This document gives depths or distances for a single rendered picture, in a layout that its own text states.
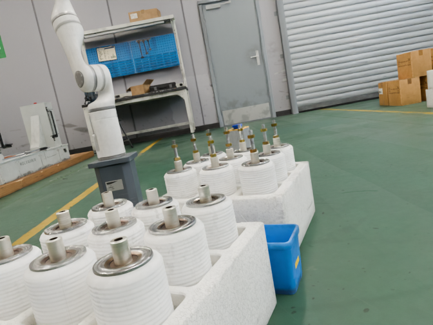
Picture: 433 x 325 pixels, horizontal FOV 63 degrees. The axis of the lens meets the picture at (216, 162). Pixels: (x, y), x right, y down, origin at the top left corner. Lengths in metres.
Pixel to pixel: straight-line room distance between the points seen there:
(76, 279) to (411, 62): 4.55
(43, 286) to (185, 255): 0.19
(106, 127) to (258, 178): 0.61
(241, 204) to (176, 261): 0.40
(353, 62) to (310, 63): 0.73
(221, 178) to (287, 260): 0.29
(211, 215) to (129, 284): 0.23
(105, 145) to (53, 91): 5.48
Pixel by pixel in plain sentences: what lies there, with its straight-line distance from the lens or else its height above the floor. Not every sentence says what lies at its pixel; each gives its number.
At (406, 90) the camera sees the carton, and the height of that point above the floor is 0.17.
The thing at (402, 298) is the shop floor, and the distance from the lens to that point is 0.80.
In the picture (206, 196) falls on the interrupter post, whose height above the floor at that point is 0.26.
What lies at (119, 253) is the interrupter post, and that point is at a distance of 0.46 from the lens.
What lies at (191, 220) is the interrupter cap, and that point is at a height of 0.25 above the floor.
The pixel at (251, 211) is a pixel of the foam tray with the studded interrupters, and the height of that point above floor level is 0.14.
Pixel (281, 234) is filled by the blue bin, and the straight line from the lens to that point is 0.86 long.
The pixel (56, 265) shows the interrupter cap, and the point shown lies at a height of 0.26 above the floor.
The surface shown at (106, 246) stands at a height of 0.24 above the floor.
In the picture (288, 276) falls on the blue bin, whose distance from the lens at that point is 0.79.
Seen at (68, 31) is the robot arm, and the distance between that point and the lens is 1.36.
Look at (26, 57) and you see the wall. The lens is 6.94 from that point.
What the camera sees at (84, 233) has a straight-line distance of 0.68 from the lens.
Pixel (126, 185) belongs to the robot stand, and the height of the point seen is 0.20.
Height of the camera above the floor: 0.42
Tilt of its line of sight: 9 degrees down
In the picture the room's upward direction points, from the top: 10 degrees counter-clockwise
